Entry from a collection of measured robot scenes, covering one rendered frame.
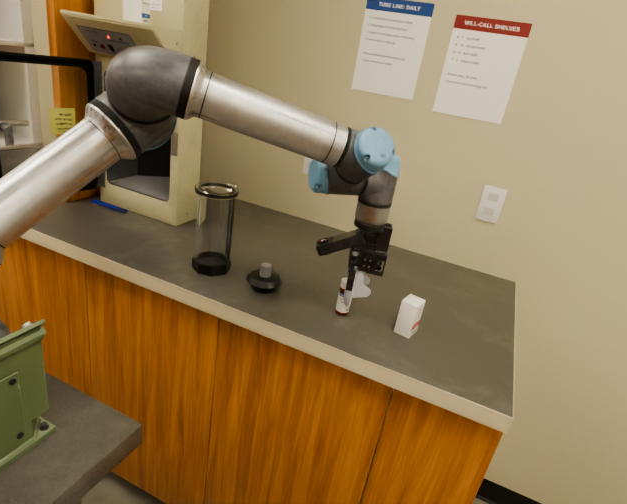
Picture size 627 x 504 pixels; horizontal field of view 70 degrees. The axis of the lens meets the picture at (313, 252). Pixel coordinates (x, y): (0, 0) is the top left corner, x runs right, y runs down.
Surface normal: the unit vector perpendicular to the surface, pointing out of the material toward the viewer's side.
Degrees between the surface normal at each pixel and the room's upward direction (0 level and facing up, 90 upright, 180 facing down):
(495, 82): 90
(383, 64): 90
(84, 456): 0
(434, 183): 90
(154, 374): 90
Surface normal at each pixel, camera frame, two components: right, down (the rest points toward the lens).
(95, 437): 0.15, -0.91
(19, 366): 0.90, 0.30
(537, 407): -0.40, 0.31
